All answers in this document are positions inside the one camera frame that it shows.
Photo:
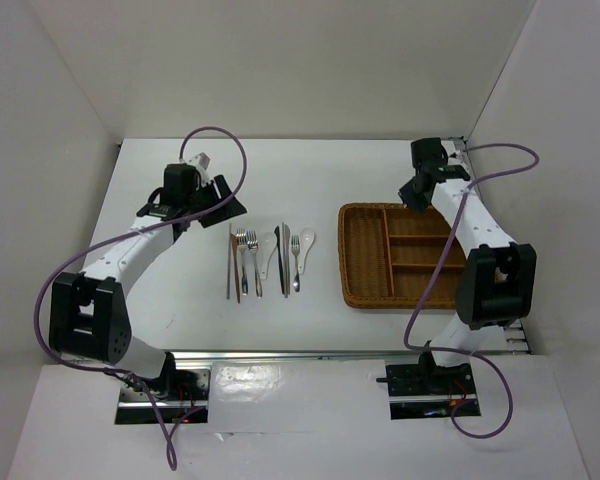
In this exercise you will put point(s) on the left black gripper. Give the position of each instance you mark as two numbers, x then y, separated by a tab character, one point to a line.
233	208

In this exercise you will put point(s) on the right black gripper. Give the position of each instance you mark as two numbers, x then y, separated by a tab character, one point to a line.
408	198

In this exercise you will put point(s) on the white ceramic spoon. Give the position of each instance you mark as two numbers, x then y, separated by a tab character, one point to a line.
307	238
267	247

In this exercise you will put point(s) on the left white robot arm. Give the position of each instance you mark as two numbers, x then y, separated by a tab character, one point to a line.
89	316

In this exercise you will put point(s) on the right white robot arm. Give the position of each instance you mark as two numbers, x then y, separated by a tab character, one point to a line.
438	352

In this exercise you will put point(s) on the steel fork left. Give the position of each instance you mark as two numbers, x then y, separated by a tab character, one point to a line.
241	237

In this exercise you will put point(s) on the steel fork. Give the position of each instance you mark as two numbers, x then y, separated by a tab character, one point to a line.
241	237
252	244
295	250

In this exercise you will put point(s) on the copper chopstick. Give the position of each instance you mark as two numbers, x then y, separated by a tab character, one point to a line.
234	247

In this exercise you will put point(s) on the silver knife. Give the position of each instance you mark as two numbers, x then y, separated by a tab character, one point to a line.
285	258

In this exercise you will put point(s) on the steel fork right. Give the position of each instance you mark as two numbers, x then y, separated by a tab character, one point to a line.
295	250

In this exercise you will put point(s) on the wicker cutlery tray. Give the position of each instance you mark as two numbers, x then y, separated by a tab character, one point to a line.
387	253

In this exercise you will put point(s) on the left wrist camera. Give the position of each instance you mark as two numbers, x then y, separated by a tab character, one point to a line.
200	161

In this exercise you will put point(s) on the aluminium rail front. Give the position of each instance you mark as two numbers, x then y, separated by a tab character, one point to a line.
190	359

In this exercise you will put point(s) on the aluminium rail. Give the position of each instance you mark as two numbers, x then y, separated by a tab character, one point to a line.
515	330
190	359

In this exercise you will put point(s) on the aluminium rail right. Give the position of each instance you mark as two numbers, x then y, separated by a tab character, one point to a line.
515	330

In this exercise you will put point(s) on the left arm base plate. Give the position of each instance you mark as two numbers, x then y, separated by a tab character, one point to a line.
186	401

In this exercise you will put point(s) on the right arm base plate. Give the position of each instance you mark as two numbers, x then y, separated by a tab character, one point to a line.
419	392

